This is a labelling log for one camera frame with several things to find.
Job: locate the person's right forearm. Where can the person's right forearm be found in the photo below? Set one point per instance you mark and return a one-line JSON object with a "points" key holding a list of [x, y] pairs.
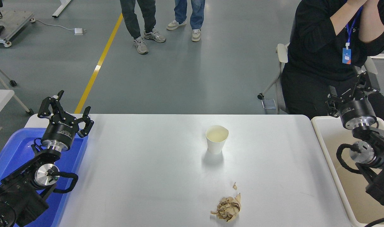
{"points": [[345, 20]]}

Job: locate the person's left forearm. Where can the person's left forearm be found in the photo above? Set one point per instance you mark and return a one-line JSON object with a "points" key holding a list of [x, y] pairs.
{"points": [[370, 28]]}

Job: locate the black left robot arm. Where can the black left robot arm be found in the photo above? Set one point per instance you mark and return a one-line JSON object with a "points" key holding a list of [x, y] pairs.
{"points": [[20, 192]]}

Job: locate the tan paper ball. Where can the tan paper ball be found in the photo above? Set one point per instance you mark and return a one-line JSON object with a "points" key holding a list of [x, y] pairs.
{"points": [[228, 208]]}

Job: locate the white metal stand leg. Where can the white metal stand leg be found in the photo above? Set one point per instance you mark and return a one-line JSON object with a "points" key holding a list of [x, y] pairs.
{"points": [[62, 8]]}

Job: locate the large pale plastic bin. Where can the large pale plastic bin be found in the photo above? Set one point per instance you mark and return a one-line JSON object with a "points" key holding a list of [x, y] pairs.
{"points": [[329, 142]]}

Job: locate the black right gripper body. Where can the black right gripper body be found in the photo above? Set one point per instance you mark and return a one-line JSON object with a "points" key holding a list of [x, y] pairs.
{"points": [[357, 108]]}

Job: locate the grey wheeled metal platform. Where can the grey wheeled metal platform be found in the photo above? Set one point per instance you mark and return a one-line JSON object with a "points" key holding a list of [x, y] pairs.
{"points": [[15, 19]]}

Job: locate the person's right hand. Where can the person's right hand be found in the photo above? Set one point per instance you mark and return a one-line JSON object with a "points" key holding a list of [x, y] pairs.
{"points": [[357, 2]]}

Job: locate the blue plastic tray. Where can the blue plastic tray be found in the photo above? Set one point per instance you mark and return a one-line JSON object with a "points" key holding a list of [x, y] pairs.
{"points": [[9, 151]]}

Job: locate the white power adapter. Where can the white power adapter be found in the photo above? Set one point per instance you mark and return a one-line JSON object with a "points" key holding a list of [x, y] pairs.
{"points": [[79, 31]]}

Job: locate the person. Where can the person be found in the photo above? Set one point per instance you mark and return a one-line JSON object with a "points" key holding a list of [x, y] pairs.
{"points": [[196, 12], [311, 47], [130, 19]]}

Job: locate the white paper cup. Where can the white paper cup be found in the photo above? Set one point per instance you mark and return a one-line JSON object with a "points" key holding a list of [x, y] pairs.
{"points": [[216, 145]]}

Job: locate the white office chair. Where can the white office chair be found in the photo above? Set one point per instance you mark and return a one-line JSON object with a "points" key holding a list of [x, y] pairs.
{"points": [[282, 52]]}

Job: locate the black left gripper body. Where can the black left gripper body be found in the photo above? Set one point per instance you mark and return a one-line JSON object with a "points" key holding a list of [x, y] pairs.
{"points": [[58, 132]]}

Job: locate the person's left hand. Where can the person's left hand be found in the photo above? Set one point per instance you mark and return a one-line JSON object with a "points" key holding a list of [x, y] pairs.
{"points": [[374, 3]]}

